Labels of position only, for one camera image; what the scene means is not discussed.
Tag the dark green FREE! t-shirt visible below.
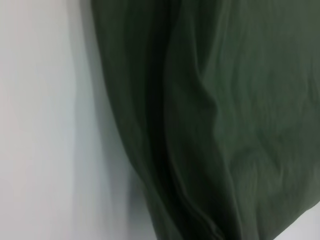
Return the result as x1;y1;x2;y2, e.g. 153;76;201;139
89;0;320;240

